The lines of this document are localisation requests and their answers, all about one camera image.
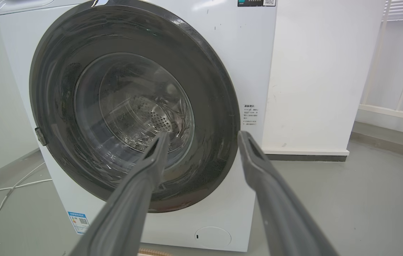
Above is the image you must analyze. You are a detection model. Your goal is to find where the white power cable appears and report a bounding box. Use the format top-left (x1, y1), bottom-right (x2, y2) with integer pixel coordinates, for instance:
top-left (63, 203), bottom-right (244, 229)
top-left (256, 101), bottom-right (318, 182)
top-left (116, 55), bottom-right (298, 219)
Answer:
top-left (0, 162), bottom-right (53, 239)

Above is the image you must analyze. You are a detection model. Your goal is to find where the white front-load washing machine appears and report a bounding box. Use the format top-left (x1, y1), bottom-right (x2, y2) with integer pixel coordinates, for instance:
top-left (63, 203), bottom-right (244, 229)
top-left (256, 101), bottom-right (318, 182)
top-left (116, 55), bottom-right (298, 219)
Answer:
top-left (0, 0), bottom-right (278, 252)

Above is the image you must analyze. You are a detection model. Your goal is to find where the beige corrugated drain hose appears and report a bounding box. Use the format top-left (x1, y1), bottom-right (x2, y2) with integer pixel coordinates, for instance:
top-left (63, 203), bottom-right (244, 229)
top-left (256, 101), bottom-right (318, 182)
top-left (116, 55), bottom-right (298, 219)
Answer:
top-left (138, 248), bottom-right (173, 256)

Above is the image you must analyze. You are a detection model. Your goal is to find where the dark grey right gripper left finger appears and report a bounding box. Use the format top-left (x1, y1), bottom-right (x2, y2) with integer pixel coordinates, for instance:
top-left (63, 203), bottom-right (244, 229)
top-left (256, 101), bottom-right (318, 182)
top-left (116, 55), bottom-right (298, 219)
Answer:
top-left (69, 131), bottom-right (171, 256)

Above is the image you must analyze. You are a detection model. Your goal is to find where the dark round washing machine door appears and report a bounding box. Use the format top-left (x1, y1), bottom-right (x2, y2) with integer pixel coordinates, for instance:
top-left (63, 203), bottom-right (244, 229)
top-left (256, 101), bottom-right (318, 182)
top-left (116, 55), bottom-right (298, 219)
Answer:
top-left (29, 0), bottom-right (241, 213)

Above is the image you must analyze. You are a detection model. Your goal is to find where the blue energy label sticker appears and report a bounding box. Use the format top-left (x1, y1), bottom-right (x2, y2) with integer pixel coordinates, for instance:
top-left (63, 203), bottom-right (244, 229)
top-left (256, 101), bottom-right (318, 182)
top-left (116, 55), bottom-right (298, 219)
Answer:
top-left (68, 212), bottom-right (90, 235)

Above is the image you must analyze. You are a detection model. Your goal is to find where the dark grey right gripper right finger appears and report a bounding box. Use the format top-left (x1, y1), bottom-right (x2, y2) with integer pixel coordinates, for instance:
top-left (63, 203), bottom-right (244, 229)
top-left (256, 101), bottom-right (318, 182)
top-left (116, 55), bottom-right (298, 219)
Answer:
top-left (237, 130), bottom-right (340, 256)

